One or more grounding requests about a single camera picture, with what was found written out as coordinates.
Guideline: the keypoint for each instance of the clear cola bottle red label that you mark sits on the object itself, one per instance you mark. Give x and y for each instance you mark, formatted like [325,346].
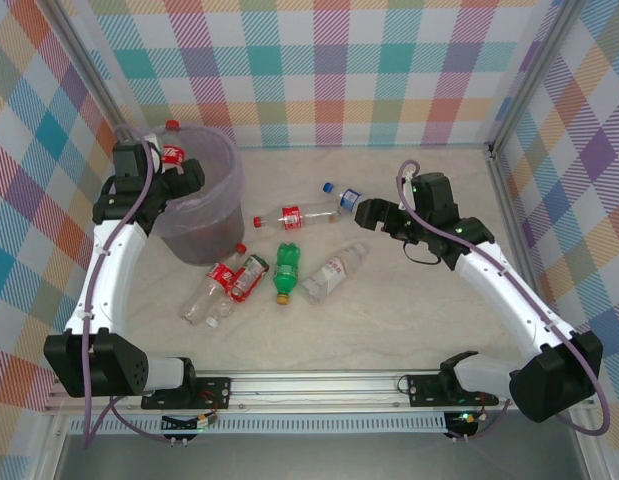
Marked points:
[291,217]
[171,150]
[216,277]

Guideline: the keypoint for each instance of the clear bottle blue cap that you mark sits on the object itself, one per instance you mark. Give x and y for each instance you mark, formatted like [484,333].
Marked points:
[346,197]

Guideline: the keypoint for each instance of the green plastic bottle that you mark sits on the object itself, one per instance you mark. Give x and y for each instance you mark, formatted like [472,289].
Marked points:
[286,270]

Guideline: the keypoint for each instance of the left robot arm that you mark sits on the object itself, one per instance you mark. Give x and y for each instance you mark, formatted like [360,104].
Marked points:
[114,280]

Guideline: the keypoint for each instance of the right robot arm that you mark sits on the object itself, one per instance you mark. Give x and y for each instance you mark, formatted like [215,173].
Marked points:
[514,300]

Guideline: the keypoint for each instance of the translucent purple bin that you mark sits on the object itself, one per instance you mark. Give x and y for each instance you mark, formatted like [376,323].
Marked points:
[209,235]

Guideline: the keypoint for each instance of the clear tea bottle white cap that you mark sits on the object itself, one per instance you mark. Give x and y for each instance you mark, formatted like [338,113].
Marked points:
[246,277]

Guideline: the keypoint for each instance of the power connector wiring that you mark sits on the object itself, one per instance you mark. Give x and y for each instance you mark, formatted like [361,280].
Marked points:
[181,425]
[461,419]

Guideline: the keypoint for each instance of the grey metal front panel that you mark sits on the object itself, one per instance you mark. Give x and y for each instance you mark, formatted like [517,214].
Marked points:
[314,457]

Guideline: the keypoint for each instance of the aluminium frame post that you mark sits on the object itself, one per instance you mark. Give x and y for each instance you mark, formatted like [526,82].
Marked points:
[84,60]
[534,70]

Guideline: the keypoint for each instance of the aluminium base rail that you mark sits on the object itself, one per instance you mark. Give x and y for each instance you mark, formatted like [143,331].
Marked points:
[314,390]

